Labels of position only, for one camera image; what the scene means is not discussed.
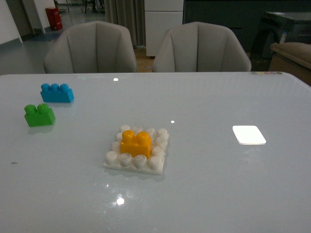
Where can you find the yellow toy building block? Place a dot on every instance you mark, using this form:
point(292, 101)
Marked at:
point(139, 144)

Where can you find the blue toy building block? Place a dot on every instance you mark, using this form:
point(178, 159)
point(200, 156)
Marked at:
point(56, 93)

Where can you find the green toy building block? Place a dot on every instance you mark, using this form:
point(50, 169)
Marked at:
point(41, 115)

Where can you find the right beige armchair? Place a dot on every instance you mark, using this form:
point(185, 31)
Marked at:
point(200, 47)

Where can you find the beige armchair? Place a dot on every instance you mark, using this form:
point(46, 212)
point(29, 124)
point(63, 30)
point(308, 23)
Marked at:
point(93, 47)
point(200, 47)

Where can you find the left beige armchair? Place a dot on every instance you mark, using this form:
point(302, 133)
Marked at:
point(93, 47)

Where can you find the white drawer cabinet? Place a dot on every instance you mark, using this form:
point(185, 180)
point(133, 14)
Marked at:
point(160, 15)

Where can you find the beige curtain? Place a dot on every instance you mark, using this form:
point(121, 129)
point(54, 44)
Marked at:
point(130, 14)

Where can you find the dark kitchen counter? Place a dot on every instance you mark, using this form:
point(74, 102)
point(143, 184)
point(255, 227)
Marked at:
point(241, 16)

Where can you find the red bin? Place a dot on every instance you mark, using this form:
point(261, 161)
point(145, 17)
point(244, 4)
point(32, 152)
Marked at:
point(54, 18)

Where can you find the black appliance box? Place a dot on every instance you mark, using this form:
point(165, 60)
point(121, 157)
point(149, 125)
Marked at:
point(280, 27)

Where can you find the beige cushion on box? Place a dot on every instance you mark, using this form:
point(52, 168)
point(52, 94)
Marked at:
point(293, 58)

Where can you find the white studded base plate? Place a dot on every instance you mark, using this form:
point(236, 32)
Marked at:
point(114, 159)

